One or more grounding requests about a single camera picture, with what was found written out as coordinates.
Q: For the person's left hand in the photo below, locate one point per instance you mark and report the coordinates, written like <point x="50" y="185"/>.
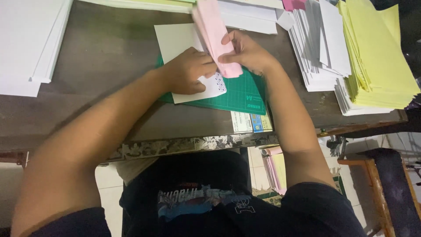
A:
<point x="186" y="70"/>

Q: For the person's right hand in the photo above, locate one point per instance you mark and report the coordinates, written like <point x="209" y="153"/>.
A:
<point x="253" y="54"/>

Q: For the white paper sheet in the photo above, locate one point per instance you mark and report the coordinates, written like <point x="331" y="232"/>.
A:
<point x="176" y="39"/>

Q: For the pink paper sheet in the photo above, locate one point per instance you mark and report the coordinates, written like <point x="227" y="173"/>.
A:
<point x="215" y="33"/>

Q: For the thick white paper stack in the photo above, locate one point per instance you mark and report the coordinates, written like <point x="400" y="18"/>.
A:
<point x="250" y="16"/>

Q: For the green cutting mat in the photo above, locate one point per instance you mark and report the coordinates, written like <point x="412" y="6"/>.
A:
<point x="243" y="93"/>

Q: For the bright pink paper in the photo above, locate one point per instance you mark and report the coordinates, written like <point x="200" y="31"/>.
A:
<point x="292" y="4"/>

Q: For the fanned stack of white sheets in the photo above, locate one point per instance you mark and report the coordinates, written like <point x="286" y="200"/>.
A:
<point x="319" y="49"/>

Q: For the white label card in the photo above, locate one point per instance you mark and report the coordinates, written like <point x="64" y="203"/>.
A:
<point x="241" y="121"/>

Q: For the blue and yellow label card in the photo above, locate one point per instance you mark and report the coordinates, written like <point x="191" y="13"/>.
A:
<point x="261" y="122"/>

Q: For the floral table cover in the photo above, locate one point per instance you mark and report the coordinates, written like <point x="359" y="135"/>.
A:
<point x="184" y="144"/>

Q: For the white and pale green paper stack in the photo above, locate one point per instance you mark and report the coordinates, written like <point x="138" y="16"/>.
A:
<point x="141" y="4"/>

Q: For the white cloth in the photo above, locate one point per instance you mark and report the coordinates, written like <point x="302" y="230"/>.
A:
<point x="135" y="169"/>

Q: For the white stack under yellow sheets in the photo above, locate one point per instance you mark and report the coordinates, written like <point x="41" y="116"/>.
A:
<point x="355" y="108"/>

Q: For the pile of pink and yellow papers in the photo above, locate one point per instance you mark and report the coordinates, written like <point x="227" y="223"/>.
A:
<point x="276" y="168"/>

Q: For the stack of yellow sheets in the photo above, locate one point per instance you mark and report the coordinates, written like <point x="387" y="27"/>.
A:
<point x="378" y="59"/>

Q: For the black printed t-shirt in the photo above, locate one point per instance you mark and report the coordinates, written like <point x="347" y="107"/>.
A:
<point x="213" y="204"/>

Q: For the large stack of white paper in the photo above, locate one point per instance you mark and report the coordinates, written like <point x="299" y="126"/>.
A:
<point x="26" y="42"/>

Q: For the wooden chair with dark cushion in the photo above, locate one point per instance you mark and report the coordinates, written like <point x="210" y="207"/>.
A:
<point x="391" y="191"/>

